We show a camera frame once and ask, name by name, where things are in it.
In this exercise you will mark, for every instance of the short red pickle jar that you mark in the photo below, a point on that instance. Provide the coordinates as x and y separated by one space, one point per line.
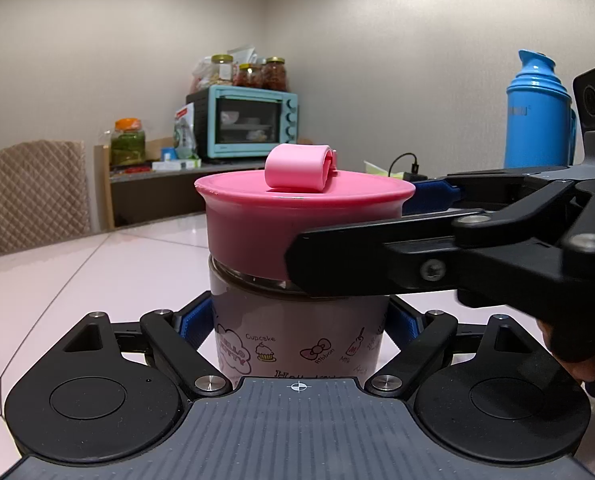
248 76

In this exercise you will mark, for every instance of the dark side cabinet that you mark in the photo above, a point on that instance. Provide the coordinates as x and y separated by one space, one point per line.
152 195

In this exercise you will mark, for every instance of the green and white snack bag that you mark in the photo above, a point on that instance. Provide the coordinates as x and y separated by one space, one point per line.
185 132

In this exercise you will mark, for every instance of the blue thermos flask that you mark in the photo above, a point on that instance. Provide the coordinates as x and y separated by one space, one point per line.
537 110

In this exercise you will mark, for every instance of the pink bottle cap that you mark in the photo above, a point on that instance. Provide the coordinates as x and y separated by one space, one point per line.
257 220

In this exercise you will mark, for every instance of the black charger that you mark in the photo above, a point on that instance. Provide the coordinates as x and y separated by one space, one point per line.
417 174

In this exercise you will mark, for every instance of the green jar with orange lid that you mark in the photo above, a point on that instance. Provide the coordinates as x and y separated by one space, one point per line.
127 142

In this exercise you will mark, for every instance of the flat white box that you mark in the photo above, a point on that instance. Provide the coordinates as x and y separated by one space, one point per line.
177 164

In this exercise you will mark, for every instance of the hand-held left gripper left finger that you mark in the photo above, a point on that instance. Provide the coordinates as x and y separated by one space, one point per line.
191 325

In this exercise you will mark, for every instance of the pale jar with gold lid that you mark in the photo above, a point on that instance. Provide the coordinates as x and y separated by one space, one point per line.
221 70

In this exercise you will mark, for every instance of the tall red pickle jar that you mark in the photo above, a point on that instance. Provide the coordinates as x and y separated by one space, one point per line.
274 74

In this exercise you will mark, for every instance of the chair with quilted beige cover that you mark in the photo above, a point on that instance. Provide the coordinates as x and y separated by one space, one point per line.
37 195

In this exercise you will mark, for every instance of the teal toaster oven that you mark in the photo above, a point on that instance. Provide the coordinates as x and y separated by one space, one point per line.
242 122

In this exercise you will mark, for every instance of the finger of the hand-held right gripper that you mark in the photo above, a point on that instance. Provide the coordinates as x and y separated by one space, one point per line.
432 197
377 265

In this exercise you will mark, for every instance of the small blue box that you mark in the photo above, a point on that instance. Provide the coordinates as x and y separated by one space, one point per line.
168 154

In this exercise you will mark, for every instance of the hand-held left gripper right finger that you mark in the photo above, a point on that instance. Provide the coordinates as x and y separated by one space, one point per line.
402 325

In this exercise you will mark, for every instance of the green tissue pack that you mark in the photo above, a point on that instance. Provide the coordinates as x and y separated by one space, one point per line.
377 170

